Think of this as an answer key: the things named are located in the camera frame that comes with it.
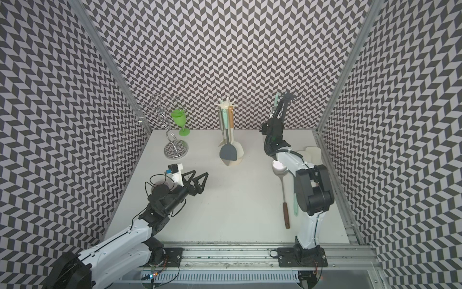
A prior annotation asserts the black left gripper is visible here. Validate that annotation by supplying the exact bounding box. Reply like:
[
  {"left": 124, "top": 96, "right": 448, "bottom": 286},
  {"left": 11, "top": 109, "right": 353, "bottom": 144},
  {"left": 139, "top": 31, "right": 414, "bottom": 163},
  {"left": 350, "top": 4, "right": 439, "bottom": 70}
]
[{"left": 164, "top": 170, "right": 209, "bottom": 215}]

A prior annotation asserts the white spatula wooden handle rack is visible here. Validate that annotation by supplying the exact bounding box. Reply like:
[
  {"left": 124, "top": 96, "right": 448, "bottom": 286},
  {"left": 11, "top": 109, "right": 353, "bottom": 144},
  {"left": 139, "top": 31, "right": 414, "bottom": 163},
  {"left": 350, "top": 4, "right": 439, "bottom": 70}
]
[{"left": 228, "top": 105, "right": 244, "bottom": 158}]

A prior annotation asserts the steel spoon brown handle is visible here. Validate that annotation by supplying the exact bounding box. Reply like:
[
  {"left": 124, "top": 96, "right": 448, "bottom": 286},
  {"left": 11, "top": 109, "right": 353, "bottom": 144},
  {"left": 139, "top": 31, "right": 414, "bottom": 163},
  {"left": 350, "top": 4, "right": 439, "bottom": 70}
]
[{"left": 272, "top": 160, "right": 290, "bottom": 229}]

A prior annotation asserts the grey spatula mint handle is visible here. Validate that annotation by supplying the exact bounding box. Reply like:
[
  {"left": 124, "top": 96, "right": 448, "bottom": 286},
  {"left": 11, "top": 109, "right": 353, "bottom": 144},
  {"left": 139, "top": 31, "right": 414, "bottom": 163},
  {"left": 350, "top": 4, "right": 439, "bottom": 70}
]
[{"left": 293, "top": 194, "right": 299, "bottom": 217}]

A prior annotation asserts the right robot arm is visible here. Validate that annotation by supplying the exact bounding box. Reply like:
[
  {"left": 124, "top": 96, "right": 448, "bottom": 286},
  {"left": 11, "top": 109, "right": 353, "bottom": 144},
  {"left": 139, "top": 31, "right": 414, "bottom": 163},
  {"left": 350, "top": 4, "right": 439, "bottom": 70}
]
[{"left": 261, "top": 107, "right": 334, "bottom": 268}]

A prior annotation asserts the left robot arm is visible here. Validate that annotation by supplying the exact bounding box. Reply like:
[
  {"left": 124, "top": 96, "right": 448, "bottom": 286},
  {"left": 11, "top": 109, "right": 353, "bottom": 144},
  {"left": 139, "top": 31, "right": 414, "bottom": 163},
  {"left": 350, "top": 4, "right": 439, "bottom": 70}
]
[{"left": 43, "top": 167, "right": 209, "bottom": 289}]

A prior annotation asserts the dark grey utensil rack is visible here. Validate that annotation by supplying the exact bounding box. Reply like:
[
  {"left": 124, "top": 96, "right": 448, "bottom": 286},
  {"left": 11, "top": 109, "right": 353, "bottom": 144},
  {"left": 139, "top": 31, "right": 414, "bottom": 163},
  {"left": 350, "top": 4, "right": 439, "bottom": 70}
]
[{"left": 273, "top": 93, "right": 296, "bottom": 143}]

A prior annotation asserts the cream utensil rack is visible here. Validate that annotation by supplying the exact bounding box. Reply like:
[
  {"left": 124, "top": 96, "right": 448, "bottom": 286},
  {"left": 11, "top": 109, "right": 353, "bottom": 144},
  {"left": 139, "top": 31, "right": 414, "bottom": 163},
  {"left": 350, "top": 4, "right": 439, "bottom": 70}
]
[{"left": 217, "top": 99, "right": 244, "bottom": 166}]

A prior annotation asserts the pink ceramic cup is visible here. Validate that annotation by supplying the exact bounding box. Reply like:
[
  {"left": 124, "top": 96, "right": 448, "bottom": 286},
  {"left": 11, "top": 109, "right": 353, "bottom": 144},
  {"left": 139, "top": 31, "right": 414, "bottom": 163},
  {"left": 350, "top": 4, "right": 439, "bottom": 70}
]
[{"left": 150, "top": 182, "right": 171, "bottom": 199}]

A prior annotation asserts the green plastic goblet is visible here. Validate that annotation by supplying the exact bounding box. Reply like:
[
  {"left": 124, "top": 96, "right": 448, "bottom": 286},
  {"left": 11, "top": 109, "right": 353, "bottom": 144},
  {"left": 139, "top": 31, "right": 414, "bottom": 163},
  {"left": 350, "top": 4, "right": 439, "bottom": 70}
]
[{"left": 171, "top": 109, "right": 190, "bottom": 136}]

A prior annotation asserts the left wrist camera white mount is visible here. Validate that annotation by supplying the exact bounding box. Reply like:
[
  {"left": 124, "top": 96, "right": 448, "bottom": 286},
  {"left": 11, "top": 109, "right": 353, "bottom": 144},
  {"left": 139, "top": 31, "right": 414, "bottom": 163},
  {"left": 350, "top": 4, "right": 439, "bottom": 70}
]
[{"left": 166, "top": 163, "right": 184, "bottom": 186}]

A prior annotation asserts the chrome wire glass rack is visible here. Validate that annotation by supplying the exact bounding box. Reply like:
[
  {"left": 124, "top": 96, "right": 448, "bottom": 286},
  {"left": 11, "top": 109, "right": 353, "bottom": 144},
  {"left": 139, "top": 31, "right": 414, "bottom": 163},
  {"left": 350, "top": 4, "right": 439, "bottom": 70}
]
[{"left": 136, "top": 93, "right": 188, "bottom": 160}]

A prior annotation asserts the grey turner mint handle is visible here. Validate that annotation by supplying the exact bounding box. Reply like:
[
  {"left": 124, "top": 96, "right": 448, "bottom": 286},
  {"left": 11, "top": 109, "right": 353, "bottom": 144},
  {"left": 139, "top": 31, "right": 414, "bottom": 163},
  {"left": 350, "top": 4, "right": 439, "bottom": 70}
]
[{"left": 225, "top": 109, "right": 237, "bottom": 161}]

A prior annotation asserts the cream spatula cream handle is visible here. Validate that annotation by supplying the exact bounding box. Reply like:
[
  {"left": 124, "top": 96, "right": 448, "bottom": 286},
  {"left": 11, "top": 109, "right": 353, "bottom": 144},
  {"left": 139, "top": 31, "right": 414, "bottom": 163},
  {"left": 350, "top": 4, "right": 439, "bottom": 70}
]
[{"left": 218, "top": 108, "right": 226, "bottom": 147}]

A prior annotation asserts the metal base rail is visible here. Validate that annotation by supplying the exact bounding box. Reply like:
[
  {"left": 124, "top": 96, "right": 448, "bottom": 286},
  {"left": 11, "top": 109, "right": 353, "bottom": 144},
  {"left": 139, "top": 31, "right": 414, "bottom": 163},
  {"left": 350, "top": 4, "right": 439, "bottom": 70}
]
[{"left": 109, "top": 242, "right": 389, "bottom": 289}]

